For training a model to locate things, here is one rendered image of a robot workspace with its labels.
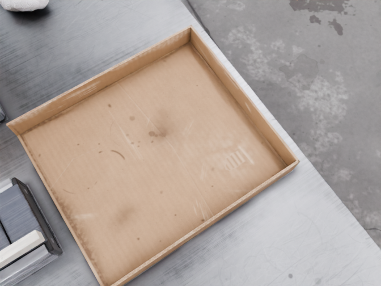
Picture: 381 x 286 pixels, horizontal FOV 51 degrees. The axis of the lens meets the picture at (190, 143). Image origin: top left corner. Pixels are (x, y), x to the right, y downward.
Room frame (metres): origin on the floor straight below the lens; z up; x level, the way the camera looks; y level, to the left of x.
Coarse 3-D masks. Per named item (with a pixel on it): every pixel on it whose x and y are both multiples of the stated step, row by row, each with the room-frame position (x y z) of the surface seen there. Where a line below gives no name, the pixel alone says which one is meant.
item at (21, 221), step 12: (12, 192) 0.11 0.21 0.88; (0, 204) 0.09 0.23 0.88; (12, 204) 0.09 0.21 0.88; (24, 204) 0.09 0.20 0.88; (0, 216) 0.08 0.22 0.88; (12, 216) 0.08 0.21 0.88; (24, 216) 0.08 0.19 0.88; (0, 228) 0.06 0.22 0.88; (12, 228) 0.06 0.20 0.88; (24, 228) 0.06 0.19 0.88; (36, 228) 0.07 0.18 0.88; (0, 240) 0.05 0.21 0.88; (12, 240) 0.05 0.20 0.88
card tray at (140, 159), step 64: (128, 64) 0.31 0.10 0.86; (192, 64) 0.34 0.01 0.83; (64, 128) 0.21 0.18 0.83; (128, 128) 0.22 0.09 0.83; (192, 128) 0.23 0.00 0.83; (256, 128) 0.24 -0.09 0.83; (64, 192) 0.12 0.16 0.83; (128, 192) 0.13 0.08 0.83; (192, 192) 0.14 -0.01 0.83; (256, 192) 0.14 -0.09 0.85; (128, 256) 0.05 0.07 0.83
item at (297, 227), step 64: (64, 0) 0.44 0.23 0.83; (128, 0) 0.45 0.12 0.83; (0, 64) 0.31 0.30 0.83; (64, 64) 0.32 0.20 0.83; (0, 128) 0.21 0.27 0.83; (320, 192) 0.15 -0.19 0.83; (64, 256) 0.04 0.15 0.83; (192, 256) 0.05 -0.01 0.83; (256, 256) 0.06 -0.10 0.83; (320, 256) 0.07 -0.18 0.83
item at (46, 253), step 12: (12, 180) 0.12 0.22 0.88; (0, 192) 0.11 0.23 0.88; (24, 192) 0.11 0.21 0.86; (36, 204) 0.10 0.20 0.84; (36, 216) 0.08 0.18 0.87; (48, 228) 0.07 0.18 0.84; (48, 240) 0.05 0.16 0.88; (36, 252) 0.04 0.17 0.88; (48, 252) 0.04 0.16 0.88; (60, 252) 0.04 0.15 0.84; (12, 264) 0.02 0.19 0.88; (24, 264) 0.02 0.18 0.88; (36, 264) 0.03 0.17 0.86; (0, 276) 0.01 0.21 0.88; (12, 276) 0.01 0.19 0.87; (24, 276) 0.01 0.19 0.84
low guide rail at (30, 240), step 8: (32, 232) 0.06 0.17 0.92; (40, 232) 0.06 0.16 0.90; (24, 240) 0.05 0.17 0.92; (32, 240) 0.05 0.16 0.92; (40, 240) 0.05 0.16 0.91; (8, 248) 0.04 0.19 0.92; (16, 248) 0.04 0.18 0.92; (24, 248) 0.04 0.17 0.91; (32, 248) 0.04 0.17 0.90; (0, 256) 0.03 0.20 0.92; (8, 256) 0.03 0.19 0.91; (16, 256) 0.03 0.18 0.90; (0, 264) 0.02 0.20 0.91
